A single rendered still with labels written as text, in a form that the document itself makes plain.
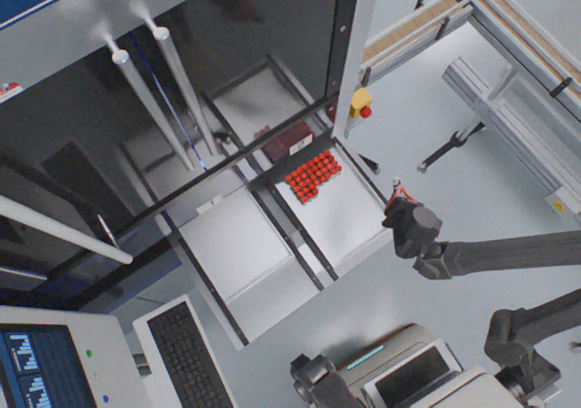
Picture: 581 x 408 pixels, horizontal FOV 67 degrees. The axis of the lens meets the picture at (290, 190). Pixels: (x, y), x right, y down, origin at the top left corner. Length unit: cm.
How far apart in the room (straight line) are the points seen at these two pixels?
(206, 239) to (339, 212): 45
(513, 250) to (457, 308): 151
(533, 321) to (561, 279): 162
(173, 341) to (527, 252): 106
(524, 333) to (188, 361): 96
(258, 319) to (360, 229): 44
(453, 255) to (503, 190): 170
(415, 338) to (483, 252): 116
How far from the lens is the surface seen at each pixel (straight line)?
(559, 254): 95
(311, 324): 231
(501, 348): 113
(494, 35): 193
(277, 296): 143
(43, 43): 64
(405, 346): 208
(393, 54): 171
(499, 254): 98
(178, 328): 154
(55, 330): 120
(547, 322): 108
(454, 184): 259
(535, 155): 216
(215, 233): 148
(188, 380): 154
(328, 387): 91
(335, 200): 149
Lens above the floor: 231
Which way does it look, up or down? 72 degrees down
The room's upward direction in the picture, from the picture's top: 2 degrees counter-clockwise
